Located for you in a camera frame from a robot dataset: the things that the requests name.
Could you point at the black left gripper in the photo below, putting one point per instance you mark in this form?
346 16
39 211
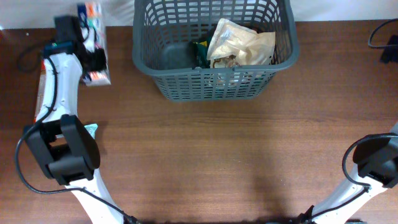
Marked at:
102 63

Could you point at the colourful tissue pack bundle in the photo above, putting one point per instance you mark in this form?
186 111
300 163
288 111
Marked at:
90 14

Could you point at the red orange pasta package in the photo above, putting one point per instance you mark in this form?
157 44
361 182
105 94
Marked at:
40 91

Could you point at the light teal wipes packet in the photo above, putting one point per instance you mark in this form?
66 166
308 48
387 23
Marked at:
91 128

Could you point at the green instant coffee bag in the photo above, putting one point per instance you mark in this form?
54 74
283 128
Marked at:
200 50

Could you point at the brown chocolate snack pouch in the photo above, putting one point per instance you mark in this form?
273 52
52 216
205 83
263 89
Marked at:
225 62

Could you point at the beige kraft paper pouch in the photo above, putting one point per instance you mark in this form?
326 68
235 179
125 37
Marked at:
249 46

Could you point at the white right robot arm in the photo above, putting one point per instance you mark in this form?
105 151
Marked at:
370 168

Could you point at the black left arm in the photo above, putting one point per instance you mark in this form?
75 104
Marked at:
60 143

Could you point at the grey plastic lattice basket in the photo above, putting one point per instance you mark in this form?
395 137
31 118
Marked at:
164 33

